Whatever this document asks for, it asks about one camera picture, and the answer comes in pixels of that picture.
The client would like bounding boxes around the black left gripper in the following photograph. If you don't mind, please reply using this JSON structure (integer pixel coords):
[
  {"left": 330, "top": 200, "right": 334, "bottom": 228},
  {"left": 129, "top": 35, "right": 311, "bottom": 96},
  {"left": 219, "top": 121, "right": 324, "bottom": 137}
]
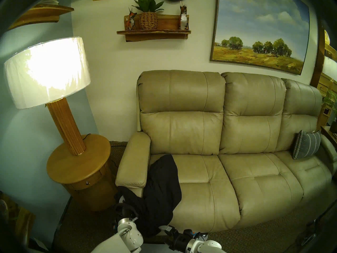
[{"left": 114, "top": 202, "right": 138, "bottom": 221}]

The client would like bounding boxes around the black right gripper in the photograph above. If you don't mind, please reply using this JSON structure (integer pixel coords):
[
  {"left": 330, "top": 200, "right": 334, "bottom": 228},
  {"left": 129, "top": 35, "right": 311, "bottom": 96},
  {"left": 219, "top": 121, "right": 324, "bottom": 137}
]
[{"left": 159, "top": 225, "right": 194, "bottom": 251}]

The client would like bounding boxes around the black hooded jacket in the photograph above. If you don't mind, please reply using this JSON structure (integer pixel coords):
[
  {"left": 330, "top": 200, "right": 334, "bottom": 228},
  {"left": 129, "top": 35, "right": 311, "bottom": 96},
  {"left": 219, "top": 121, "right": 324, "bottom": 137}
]
[{"left": 115, "top": 154, "right": 182, "bottom": 238}]

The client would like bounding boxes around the beige leather three-seat sofa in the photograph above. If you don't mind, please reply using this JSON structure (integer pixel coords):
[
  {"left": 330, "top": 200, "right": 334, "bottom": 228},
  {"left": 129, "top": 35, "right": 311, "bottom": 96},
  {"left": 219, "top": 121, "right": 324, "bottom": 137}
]
[{"left": 115, "top": 70, "right": 337, "bottom": 233}]

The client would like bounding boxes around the round wooden side table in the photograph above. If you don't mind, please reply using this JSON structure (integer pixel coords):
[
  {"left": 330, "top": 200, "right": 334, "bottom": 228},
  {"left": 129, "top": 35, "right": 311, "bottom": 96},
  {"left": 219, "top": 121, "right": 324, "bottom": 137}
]
[{"left": 46, "top": 134, "right": 119, "bottom": 212}]

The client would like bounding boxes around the leaning yellow-brown picture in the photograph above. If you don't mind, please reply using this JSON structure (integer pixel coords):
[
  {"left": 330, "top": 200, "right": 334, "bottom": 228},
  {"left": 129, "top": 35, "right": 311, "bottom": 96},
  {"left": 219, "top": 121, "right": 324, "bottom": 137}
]
[{"left": 0, "top": 192, "right": 36, "bottom": 230}]

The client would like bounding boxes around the black tripod stand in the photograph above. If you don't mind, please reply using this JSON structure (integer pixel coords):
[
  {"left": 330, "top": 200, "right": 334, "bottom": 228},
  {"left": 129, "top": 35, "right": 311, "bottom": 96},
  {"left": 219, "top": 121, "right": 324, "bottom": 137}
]
[{"left": 295, "top": 216, "right": 320, "bottom": 245}]

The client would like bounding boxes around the white shade wooden table lamp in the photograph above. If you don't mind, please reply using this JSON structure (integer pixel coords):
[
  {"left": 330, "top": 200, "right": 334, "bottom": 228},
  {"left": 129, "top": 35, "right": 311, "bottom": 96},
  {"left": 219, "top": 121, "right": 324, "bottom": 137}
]
[{"left": 4, "top": 36, "right": 91, "bottom": 156}]

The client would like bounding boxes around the grey striped throw pillow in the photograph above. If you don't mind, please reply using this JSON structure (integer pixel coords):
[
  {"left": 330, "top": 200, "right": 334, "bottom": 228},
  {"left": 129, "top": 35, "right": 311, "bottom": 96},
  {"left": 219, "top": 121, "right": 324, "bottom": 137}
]
[{"left": 292, "top": 130, "right": 321, "bottom": 160}]

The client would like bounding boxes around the dark wooden end table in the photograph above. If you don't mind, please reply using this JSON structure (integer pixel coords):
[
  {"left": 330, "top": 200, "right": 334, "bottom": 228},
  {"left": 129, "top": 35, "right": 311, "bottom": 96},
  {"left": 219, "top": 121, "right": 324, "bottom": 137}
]
[{"left": 321, "top": 126, "right": 337, "bottom": 146}]

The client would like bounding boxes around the orange fox figurine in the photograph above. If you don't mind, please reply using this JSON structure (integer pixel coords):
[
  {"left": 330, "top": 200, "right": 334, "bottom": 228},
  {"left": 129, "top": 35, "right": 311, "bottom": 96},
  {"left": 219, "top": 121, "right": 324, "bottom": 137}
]
[{"left": 125, "top": 7, "right": 137, "bottom": 31}]

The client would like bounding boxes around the green plant in wicker pot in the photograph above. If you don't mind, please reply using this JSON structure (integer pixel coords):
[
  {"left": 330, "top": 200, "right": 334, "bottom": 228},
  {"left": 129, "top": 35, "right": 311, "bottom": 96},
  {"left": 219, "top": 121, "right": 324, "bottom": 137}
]
[{"left": 132, "top": 0, "right": 164, "bottom": 30}]

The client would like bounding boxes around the right fox figurine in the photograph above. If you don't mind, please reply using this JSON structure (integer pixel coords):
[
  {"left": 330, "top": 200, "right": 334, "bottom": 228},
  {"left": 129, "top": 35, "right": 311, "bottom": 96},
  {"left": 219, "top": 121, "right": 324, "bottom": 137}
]
[{"left": 179, "top": 1, "right": 189, "bottom": 31}]

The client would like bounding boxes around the leafy green houseplant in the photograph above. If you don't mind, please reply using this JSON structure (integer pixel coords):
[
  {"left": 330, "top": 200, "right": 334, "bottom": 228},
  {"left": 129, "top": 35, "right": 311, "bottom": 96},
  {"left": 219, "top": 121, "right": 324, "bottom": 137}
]
[{"left": 322, "top": 89, "right": 337, "bottom": 110}]

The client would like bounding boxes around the curved wooden corner shelf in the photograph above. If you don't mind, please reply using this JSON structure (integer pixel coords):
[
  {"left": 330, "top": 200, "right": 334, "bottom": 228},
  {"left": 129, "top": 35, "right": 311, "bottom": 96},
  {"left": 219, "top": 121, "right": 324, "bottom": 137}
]
[{"left": 8, "top": 4, "right": 75, "bottom": 31}]

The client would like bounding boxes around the framed landscape oil painting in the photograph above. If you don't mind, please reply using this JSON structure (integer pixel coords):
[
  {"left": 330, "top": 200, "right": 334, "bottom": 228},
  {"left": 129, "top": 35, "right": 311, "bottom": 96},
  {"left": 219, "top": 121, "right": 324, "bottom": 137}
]
[{"left": 210, "top": 0, "right": 310, "bottom": 75}]

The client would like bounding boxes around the wooden shelving unit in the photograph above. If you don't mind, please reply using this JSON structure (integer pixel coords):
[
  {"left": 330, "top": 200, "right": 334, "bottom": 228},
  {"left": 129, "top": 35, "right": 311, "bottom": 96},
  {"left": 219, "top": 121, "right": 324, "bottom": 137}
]
[{"left": 310, "top": 26, "right": 337, "bottom": 132}]

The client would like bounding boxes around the live-edge wooden wall shelf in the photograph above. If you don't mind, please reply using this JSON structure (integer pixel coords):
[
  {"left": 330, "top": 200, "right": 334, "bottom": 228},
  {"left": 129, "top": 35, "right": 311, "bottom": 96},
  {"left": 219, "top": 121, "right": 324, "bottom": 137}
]
[{"left": 117, "top": 14, "right": 191, "bottom": 42}]

